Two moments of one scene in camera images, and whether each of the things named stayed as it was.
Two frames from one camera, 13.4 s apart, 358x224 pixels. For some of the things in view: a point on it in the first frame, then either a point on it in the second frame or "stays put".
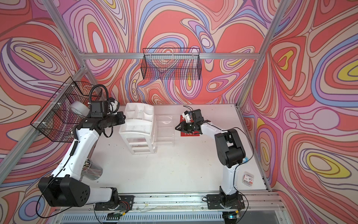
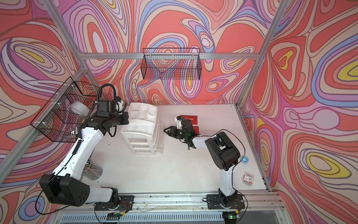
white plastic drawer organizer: [137, 130] stays put
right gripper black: [182, 127] to [171, 127]
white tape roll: [80, 108] stays put
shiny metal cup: [91, 171] stays put
